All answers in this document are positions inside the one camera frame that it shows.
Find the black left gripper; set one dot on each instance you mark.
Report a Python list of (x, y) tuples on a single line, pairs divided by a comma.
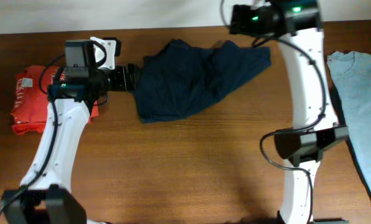
[(121, 83)]

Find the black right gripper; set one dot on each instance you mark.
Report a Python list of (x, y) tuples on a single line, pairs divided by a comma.
[(239, 20)]

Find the navy blue shorts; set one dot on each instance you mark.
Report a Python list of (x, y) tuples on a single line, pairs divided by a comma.
[(182, 80)]

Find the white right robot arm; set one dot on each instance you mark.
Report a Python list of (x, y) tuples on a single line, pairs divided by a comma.
[(298, 29)]

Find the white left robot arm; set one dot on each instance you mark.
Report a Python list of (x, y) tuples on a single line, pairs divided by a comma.
[(44, 194)]

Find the folded red t-shirt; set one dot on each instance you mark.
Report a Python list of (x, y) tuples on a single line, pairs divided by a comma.
[(30, 106)]

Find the grey t-shirt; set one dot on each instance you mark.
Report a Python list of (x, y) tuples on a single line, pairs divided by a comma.
[(351, 74)]

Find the dark garment under grey shirt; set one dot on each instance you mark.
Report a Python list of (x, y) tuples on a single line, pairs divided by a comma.
[(337, 105)]

